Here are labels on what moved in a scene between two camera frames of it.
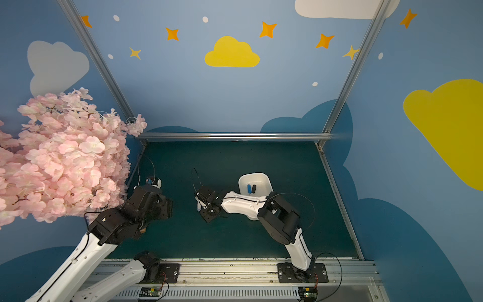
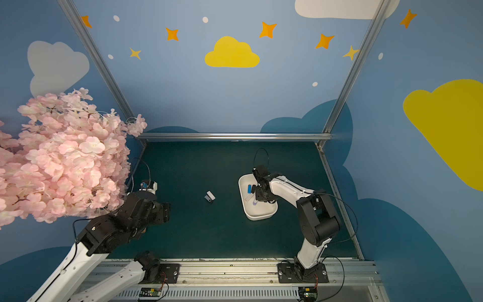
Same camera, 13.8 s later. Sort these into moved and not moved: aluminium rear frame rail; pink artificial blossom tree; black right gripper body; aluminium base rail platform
Moved: black right gripper body
Not moved: pink artificial blossom tree; aluminium rear frame rail; aluminium base rail platform
